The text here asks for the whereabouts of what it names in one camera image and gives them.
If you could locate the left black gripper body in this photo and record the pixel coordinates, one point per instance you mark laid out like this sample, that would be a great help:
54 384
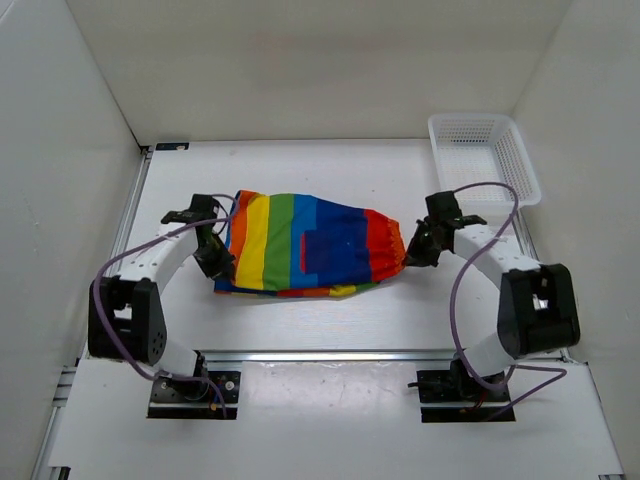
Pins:
214 258

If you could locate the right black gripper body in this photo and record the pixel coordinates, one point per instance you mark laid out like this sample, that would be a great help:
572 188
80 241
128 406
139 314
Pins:
423 248

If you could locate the rainbow striped shorts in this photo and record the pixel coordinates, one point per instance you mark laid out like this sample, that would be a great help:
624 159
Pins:
298 245

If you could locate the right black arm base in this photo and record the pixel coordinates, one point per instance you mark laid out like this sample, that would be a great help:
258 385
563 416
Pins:
451 396

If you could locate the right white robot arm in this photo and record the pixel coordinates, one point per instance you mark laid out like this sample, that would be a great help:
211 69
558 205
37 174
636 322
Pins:
537 310

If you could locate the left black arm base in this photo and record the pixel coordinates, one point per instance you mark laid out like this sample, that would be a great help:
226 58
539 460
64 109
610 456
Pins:
196 400

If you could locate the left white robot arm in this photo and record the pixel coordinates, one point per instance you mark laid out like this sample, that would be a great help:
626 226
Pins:
126 318

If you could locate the white plastic basket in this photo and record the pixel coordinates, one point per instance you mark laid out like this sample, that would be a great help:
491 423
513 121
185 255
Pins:
487 150

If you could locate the small dark corner label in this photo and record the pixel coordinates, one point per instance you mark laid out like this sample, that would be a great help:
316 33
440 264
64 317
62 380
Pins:
172 146

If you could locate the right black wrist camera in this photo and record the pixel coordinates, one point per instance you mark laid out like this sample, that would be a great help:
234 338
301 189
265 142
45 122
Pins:
442 206

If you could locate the aluminium left side rail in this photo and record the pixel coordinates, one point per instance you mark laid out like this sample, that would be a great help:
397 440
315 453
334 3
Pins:
127 217

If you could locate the aluminium rail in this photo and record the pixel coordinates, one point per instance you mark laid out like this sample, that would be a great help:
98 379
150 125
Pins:
127 217
345 356

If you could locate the aluminium front rail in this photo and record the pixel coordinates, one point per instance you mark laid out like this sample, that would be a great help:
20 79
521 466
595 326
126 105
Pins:
345 356

